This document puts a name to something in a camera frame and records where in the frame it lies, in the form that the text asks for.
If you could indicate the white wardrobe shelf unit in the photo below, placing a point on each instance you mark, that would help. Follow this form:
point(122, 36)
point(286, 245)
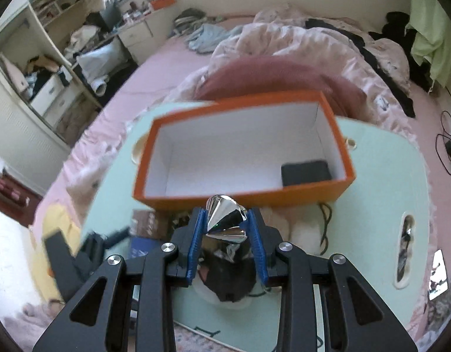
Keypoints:
point(20, 117)

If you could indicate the maroon pillow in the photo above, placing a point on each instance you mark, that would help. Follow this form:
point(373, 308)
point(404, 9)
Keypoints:
point(266, 77)

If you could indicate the patterned grey cloth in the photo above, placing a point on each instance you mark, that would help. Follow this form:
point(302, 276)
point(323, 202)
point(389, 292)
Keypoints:
point(438, 308)

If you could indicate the pink floral quilt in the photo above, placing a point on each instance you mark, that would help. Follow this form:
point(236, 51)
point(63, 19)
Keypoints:
point(284, 33)

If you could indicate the grey blue clothes pile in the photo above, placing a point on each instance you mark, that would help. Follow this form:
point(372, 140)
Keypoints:
point(210, 38)

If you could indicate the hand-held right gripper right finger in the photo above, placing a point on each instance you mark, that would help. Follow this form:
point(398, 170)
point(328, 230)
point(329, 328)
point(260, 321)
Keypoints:
point(257, 249)

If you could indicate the dark blue case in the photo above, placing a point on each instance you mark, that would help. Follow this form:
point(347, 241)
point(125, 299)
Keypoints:
point(144, 251)

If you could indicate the black monitor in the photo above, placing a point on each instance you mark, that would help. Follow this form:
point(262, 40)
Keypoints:
point(110, 18)

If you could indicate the orange cardboard box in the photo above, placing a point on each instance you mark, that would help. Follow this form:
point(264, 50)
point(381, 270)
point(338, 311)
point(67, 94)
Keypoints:
point(302, 192)

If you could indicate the small orange storage box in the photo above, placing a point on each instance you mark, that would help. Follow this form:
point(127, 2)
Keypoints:
point(162, 3)

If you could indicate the light green hanging cloth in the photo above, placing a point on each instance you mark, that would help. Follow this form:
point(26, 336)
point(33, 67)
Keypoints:
point(431, 33)

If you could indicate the rolled white paper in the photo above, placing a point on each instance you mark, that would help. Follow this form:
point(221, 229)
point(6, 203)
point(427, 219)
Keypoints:
point(100, 86)

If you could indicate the black clothes pile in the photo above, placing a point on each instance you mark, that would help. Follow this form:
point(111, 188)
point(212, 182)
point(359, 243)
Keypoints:
point(398, 22)

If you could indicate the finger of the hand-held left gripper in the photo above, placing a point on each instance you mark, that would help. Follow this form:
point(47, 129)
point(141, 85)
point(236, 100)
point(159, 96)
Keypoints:
point(60, 264)
point(95, 249)

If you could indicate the shiny silver cone ornament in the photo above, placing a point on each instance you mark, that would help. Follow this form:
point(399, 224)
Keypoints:
point(225, 216)

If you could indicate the mint cartoon desktop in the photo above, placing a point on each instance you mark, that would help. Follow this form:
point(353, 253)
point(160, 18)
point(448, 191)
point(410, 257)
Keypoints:
point(376, 190)

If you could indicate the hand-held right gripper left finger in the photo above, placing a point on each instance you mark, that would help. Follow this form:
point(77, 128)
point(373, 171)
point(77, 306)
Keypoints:
point(196, 249)

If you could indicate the white drawer desk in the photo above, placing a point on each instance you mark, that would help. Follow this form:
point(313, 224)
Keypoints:
point(137, 33)

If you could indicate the white pillow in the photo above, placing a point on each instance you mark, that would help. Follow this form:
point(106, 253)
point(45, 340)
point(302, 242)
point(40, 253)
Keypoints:
point(97, 60)

